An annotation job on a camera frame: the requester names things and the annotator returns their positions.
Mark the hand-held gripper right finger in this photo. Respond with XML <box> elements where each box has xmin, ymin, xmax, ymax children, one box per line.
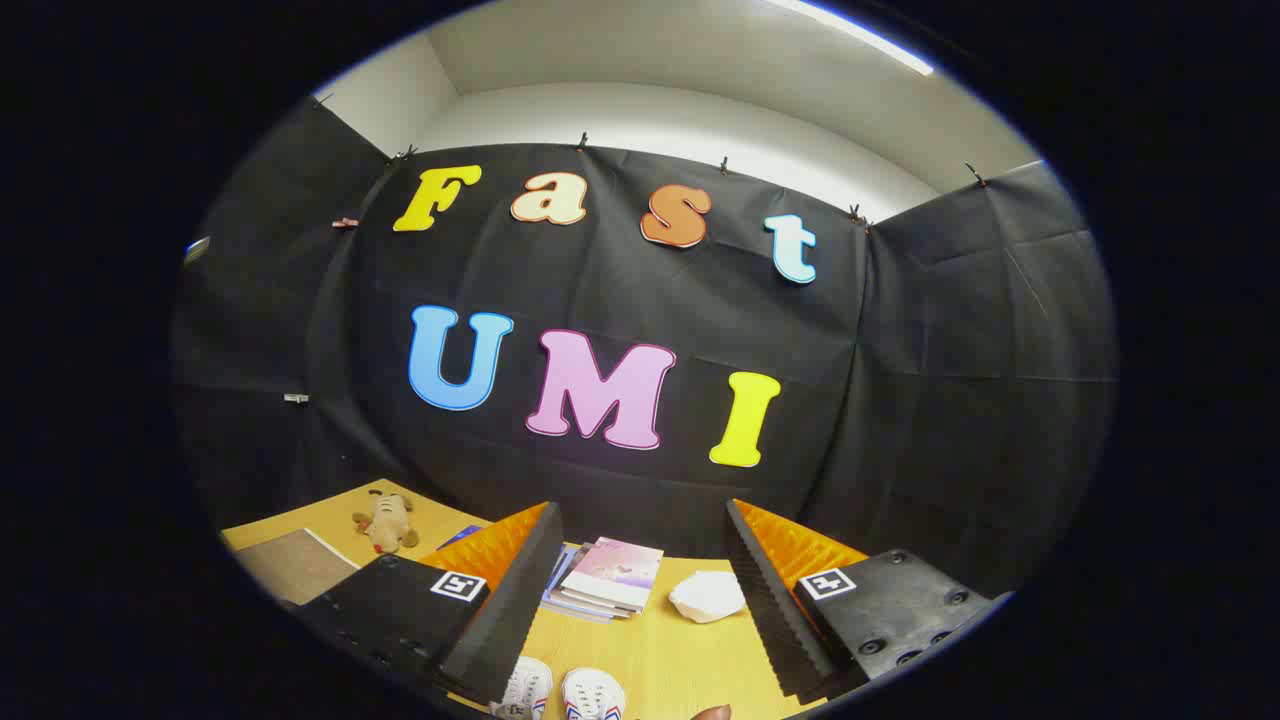
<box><xmin>726</xmin><ymin>498</ymin><xmax>1013</xmax><ymax>701</ymax></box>

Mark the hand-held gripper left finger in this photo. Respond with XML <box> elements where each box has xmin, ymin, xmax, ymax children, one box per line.
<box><xmin>290</xmin><ymin>502</ymin><xmax>564</xmax><ymax>706</ymax></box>

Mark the white shoe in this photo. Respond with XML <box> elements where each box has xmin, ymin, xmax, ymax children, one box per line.
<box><xmin>490</xmin><ymin>657</ymin><xmax>553</xmax><ymax>719</ymax></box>
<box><xmin>562</xmin><ymin>668</ymin><xmax>627</xmax><ymax>720</ymax></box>

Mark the cream fabric storage box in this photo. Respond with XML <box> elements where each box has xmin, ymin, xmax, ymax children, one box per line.
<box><xmin>235</xmin><ymin>528</ymin><xmax>361</xmax><ymax>606</ymax></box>

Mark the dark cover book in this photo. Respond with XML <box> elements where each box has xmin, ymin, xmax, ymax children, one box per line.
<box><xmin>548</xmin><ymin>543</ymin><xmax>646</xmax><ymax>618</ymax></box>

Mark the light blue book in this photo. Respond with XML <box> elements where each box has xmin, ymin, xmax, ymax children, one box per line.
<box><xmin>540</xmin><ymin>545</ymin><xmax>636</xmax><ymax>624</ymax></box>

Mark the white plush toy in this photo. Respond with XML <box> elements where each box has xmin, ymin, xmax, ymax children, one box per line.
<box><xmin>670</xmin><ymin>570</ymin><xmax>747</xmax><ymax>624</ymax></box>

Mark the pink cover book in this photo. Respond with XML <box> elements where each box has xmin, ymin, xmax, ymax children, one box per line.
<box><xmin>560</xmin><ymin>537</ymin><xmax>665</xmax><ymax>613</ymax></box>

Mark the beige plush toy animal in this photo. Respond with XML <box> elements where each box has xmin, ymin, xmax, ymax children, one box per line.
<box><xmin>352</xmin><ymin>490</ymin><xmax>421</xmax><ymax>555</ymax></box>

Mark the black backdrop cloth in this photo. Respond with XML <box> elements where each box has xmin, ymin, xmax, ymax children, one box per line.
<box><xmin>170</xmin><ymin>95</ymin><xmax>1119</xmax><ymax>601</ymax></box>

